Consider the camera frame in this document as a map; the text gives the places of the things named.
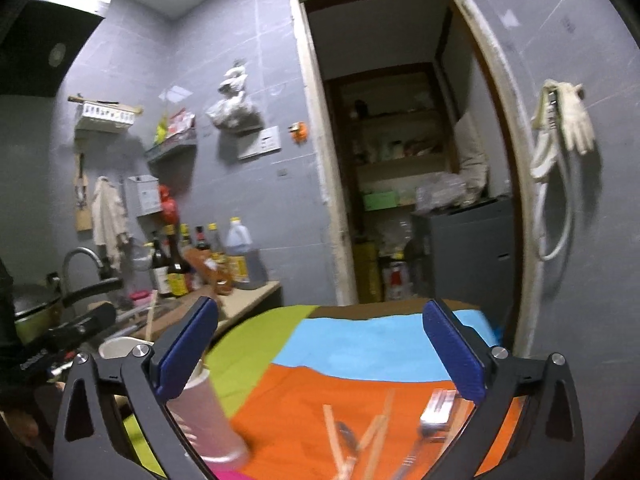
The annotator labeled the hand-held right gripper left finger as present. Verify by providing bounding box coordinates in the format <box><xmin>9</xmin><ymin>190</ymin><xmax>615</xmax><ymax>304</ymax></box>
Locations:
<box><xmin>52</xmin><ymin>296</ymin><xmax>221</xmax><ymax>480</ymax></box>

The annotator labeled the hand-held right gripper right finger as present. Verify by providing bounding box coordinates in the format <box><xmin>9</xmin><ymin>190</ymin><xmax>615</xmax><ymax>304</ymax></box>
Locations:
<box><xmin>422</xmin><ymin>299</ymin><xmax>586</xmax><ymax>480</ymax></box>

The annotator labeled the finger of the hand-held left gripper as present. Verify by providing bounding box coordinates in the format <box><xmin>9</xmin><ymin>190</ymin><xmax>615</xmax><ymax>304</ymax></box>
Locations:
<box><xmin>47</xmin><ymin>304</ymin><xmax>117</xmax><ymax>346</ymax></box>

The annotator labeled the metal fork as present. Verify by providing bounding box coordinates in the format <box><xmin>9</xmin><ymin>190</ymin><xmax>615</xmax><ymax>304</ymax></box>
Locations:
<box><xmin>400</xmin><ymin>389</ymin><xmax>459</xmax><ymax>471</ymax></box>

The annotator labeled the wooden chopstick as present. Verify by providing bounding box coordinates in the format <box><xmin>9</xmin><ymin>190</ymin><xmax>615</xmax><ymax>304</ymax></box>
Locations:
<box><xmin>362</xmin><ymin>389</ymin><xmax>397</xmax><ymax>480</ymax></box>
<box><xmin>322</xmin><ymin>404</ymin><xmax>353</xmax><ymax>480</ymax></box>
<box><xmin>356</xmin><ymin>412</ymin><xmax>390</xmax><ymax>453</ymax></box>

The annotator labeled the brown wooden cutting board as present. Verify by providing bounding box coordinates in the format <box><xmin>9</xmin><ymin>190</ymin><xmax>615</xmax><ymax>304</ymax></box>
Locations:
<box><xmin>132</xmin><ymin>287</ymin><xmax>213</xmax><ymax>341</ymax></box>

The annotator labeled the metal kitchen faucet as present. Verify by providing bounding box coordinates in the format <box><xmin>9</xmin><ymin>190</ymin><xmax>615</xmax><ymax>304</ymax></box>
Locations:
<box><xmin>61</xmin><ymin>247</ymin><xmax>116</xmax><ymax>306</ymax></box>

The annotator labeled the dark bottle yellow label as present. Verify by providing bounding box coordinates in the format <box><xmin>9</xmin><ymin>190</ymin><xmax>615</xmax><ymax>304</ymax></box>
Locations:
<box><xmin>165</xmin><ymin>225</ymin><xmax>191</xmax><ymax>297</ymax></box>

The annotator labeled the small orange sauce bottle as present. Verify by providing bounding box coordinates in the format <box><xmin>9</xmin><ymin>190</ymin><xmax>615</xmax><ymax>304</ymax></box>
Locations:
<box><xmin>212</xmin><ymin>255</ymin><xmax>236</xmax><ymax>296</ymax></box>

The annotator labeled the pink cup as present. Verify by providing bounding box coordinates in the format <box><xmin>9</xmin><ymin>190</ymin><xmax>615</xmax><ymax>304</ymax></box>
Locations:
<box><xmin>167</xmin><ymin>370</ymin><xmax>251</xmax><ymax>467</ymax></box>

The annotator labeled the beige kitchen counter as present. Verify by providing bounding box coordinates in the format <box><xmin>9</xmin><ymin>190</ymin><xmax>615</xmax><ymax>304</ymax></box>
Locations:
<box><xmin>145</xmin><ymin>280</ymin><xmax>283</xmax><ymax>331</ymax></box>

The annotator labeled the brown sauce packet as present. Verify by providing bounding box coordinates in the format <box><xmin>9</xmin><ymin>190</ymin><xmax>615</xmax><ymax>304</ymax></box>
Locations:
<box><xmin>182</xmin><ymin>247</ymin><xmax>221</xmax><ymax>291</ymax></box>

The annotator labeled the dark bottle white label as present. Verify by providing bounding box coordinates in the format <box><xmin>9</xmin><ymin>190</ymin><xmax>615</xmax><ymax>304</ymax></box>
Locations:
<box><xmin>149</xmin><ymin>232</ymin><xmax>173</xmax><ymax>295</ymax></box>

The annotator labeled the red label bottle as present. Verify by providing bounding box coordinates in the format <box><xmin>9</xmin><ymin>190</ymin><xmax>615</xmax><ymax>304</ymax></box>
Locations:
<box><xmin>382</xmin><ymin>255</ymin><xmax>413</xmax><ymax>301</ymax></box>

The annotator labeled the dark grey cabinet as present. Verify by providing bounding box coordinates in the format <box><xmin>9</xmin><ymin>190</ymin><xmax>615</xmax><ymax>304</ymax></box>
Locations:
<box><xmin>411</xmin><ymin>195</ymin><xmax>516</xmax><ymax>306</ymax></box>

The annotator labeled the large dark vinegar jug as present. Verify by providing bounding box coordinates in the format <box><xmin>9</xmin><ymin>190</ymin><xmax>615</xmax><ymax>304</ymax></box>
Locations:
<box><xmin>225</xmin><ymin>216</ymin><xmax>268</xmax><ymax>291</ymax></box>

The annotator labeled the colourful block tablecloth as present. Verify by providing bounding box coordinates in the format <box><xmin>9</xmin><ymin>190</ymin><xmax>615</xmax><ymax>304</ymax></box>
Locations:
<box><xmin>122</xmin><ymin>300</ymin><xmax>531</xmax><ymax>480</ymax></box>

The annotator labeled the white hanging cloth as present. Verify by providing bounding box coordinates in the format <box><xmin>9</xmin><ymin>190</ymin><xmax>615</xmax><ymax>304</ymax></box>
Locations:
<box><xmin>91</xmin><ymin>176</ymin><xmax>132</xmax><ymax>271</ymax></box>

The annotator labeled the hanging wooden knife holder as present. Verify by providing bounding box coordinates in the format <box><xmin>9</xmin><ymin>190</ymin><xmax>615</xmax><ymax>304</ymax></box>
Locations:
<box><xmin>74</xmin><ymin>152</ymin><xmax>94</xmax><ymax>233</ymax></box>

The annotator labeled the yellow bag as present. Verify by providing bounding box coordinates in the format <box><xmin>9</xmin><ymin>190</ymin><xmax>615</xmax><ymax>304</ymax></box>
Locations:
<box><xmin>352</xmin><ymin>242</ymin><xmax>383</xmax><ymax>303</ymax></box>

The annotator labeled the metal spoon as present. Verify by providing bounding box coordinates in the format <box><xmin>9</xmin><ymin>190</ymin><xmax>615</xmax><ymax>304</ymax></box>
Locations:
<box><xmin>336</xmin><ymin>421</ymin><xmax>360</xmax><ymax>463</ymax></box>

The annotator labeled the red plastic bag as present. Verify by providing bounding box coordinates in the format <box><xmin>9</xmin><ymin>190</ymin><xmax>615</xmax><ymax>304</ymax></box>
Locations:
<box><xmin>157</xmin><ymin>185</ymin><xmax>180</xmax><ymax>226</ymax></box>

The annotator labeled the crumpled clear plastic bag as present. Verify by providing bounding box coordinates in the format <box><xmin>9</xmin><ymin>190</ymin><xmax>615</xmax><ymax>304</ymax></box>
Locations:
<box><xmin>415</xmin><ymin>171</ymin><xmax>473</xmax><ymax>211</ymax></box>

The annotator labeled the green box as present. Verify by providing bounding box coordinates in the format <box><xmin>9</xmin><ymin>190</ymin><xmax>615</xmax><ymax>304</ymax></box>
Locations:
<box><xmin>362</xmin><ymin>191</ymin><xmax>401</xmax><ymax>212</ymax></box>

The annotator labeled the wooden storage shelf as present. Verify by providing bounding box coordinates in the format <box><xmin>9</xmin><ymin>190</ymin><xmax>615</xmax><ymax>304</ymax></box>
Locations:
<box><xmin>325</xmin><ymin>62</ymin><xmax>456</xmax><ymax>306</ymax></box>

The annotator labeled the cream rubber glove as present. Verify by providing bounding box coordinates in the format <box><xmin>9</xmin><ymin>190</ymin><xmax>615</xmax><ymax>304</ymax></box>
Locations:
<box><xmin>530</xmin><ymin>80</ymin><xmax>561</xmax><ymax>183</ymax></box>
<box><xmin>560</xmin><ymin>81</ymin><xmax>597</xmax><ymax>156</ymax></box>

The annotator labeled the red white packet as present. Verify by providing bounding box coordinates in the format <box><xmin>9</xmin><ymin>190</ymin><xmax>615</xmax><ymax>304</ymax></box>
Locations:
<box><xmin>167</xmin><ymin>107</ymin><xmax>197</xmax><ymax>138</ymax></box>

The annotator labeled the hanging clear plastic bag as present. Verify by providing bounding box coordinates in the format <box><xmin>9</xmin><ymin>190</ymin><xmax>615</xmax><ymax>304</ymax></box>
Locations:
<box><xmin>205</xmin><ymin>60</ymin><xmax>266</xmax><ymax>133</ymax></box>

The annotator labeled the black range hood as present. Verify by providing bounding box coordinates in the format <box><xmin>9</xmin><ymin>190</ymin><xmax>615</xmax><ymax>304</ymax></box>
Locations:
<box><xmin>0</xmin><ymin>0</ymin><xmax>112</xmax><ymax>98</ymax></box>

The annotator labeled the green wok with black handle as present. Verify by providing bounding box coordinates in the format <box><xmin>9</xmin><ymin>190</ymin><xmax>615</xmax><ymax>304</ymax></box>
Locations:
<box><xmin>10</xmin><ymin>277</ymin><xmax>124</xmax><ymax>346</ymax></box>

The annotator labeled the metal ladle with wooden handles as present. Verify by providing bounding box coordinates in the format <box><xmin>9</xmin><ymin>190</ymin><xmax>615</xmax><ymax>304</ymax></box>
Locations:
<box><xmin>144</xmin><ymin>290</ymin><xmax>160</xmax><ymax>343</ymax></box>

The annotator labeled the grey wall box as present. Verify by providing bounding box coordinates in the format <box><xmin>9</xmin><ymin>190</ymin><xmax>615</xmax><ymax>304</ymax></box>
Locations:
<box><xmin>127</xmin><ymin>175</ymin><xmax>163</xmax><ymax>218</ymax></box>

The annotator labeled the white hose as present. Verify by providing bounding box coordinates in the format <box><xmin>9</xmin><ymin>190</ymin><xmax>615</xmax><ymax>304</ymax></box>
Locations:
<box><xmin>532</xmin><ymin>130</ymin><xmax>573</xmax><ymax>261</ymax></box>

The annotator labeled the grey wall basket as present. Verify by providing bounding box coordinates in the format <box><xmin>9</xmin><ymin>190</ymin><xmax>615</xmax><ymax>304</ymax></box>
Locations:
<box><xmin>146</xmin><ymin>127</ymin><xmax>198</xmax><ymax>166</ymax></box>

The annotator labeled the white wall rack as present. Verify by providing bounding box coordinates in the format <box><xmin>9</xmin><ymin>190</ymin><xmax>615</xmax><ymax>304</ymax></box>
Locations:
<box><xmin>75</xmin><ymin>95</ymin><xmax>144</xmax><ymax>133</ymax></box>

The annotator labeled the white wall switch panel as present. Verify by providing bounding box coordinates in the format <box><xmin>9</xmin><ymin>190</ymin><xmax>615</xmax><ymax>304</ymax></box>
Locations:
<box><xmin>239</xmin><ymin>126</ymin><xmax>282</xmax><ymax>161</ymax></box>

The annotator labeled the white door frame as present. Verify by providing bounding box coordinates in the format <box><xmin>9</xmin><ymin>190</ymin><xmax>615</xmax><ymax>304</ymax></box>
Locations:
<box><xmin>287</xmin><ymin>0</ymin><xmax>546</xmax><ymax>356</ymax></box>

